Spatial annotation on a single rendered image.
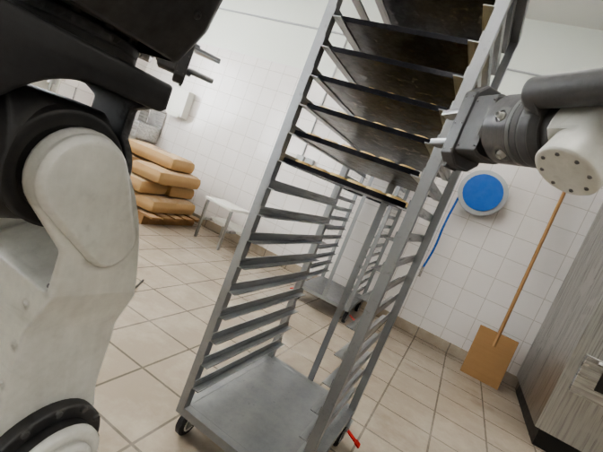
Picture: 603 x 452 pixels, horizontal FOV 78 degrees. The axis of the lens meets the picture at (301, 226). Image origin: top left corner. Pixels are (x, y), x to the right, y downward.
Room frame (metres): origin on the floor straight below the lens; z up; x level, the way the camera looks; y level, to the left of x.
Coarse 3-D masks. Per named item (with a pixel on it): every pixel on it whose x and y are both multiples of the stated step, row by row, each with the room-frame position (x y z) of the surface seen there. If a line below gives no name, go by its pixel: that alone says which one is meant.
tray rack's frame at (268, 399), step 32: (512, 32) 1.49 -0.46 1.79; (448, 192) 1.55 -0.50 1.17; (320, 224) 1.73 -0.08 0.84; (416, 256) 1.56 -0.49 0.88; (352, 288) 1.66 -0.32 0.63; (288, 320) 1.75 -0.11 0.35; (320, 352) 1.66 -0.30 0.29; (224, 384) 1.38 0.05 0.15; (256, 384) 1.46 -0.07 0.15; (288, 384) 1.56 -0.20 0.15; (192, 416) 1.15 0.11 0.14; (224, 416) 1.20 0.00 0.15; (256, 416) 1.27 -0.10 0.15; (288, 416) 1.34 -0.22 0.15; (224, 448) 1.09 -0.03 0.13; (256, 448) 1.11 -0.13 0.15; (288, 448) 1.17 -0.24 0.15; (320, 448) 1.23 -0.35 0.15
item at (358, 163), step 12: (300, 132) 1.17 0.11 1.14; (324, 144) 1.14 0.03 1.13; (336, 144) 1.12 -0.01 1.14; (336, 156) 1.37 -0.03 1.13; (348, 156) 1.20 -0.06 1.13; (360, 156) 1.09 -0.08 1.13; (372, 156) 1.07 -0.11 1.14; (360, 168) 1.48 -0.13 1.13; (372, 168) 1.27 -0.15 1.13; (384, 168) 1.12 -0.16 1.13; (396, 168) 1.04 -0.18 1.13; (408, 168) 1.03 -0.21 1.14; (384, 180) 1.64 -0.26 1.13; (396, 180) 1.41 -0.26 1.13; (408, 180) 1.22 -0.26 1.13
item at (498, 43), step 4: (504, 20) 1.23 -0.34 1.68; (504, 24) 1.27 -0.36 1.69; (504, 28) 1.30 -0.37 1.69; (500, 32) 1.28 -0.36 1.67; (500, 36) 1.30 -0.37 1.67; (496, 40) 1.33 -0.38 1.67; (500, 40) 1.32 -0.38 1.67; (496, 44) 1.35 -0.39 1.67; (500, 44) 1.35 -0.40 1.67; (496, 48) 1.38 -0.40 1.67; (500, 48) 1.40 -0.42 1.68; (496, 52) 1.40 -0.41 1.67; (500, 52) 1.43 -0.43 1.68; (496, 56) 1.43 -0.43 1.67; (500, 56) 1.48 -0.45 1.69; (496, 60) 1.46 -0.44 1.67; (492, 64) 1.50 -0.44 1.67; (496, 64) 1.49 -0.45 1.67; (492, 68) 1.53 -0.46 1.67; (496, 68) 1.53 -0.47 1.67; (492, 72) 1.56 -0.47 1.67
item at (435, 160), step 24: (504, 0) 0.99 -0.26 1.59; (480, 48) 0.99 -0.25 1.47; (480, 72) 1.00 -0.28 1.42; (456, 96) 1.00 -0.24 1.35; (432, 168) 0.99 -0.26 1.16; (408, 216) 0.99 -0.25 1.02; (384, 264) 1.00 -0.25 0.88; (384, 288) 0.99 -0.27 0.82; (360, 336) 0.99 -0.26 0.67; (336, 384) 0.99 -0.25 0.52; (312, 432) 1.00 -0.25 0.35
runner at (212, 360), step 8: (272, 328) 1.60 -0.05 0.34; (280, 328) 1.68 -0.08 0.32; (288, 328) 1.72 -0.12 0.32; (256, 336) 1.47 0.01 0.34; (264, 336) 1.54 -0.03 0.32; (272, 336) 1.57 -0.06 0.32; (232, 344) 1.32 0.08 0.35; (240, 344) 1.37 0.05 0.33; (248, 344) 1.42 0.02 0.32; (256, 344) 1.44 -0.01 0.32; (216, 352) 1.23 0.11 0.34; (224, 352) 1.28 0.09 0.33; (232, 352) 1.31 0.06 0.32; (240, 352) 1.34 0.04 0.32; (208, 360) 1.20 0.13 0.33; (216, 360) 1.23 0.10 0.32; (224, 360) 1.25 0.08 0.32; (208, 368) 1.16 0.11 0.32
